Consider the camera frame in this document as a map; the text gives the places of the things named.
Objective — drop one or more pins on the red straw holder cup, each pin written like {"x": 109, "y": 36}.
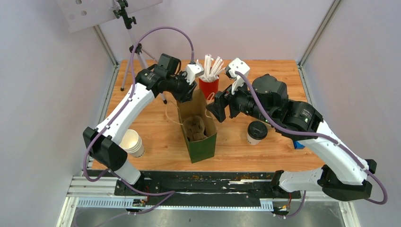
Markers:
{"x": 209, "y": 89}

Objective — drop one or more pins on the cardboard cup carrier tray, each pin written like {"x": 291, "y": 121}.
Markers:
{"x": 194, "y": 128}

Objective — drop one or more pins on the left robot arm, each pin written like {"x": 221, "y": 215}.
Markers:
{"x": 102, "y": 142}

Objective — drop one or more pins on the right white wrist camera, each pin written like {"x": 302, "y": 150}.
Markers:
{"x": 237, "y": 69}

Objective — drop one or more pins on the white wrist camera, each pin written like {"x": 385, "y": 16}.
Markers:
{"x": 193, "y": 71}
{"x": 237, "y": 69}

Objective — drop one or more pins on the stack of white cups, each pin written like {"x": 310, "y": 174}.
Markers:
{"x": 132, "y": 143}

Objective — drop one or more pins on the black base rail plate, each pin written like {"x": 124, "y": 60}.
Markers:
{"x": 212, "y": 189}

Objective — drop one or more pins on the blue toy brick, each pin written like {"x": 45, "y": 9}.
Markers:
{"x": 298, "y": 145}

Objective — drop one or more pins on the white paper coffee cup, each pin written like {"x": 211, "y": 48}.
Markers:
{"x": 254, "y": 139}

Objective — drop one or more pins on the green paper bag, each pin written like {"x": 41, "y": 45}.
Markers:
{"x": 203, "y": 149}

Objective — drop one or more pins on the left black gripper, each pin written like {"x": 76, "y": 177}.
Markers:
{"x": 186, "y": 96}

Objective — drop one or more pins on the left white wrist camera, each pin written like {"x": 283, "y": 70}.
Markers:
{"x": 193, "y": 71}

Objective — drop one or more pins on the white perforated board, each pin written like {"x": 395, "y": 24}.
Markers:
{"x": 82, "y": 14}

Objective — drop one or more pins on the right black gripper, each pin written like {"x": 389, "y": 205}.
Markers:
{"x": 222, "y": 99}

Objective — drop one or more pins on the black coffee cup lid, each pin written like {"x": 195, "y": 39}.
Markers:
{"x": 257, "y": 130}

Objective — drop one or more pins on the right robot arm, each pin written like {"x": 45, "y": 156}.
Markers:
{"x": 342, "y": 177}

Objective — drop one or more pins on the white wrapped straws bundle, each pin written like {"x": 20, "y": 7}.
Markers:
{"x": 212, "y": 68}

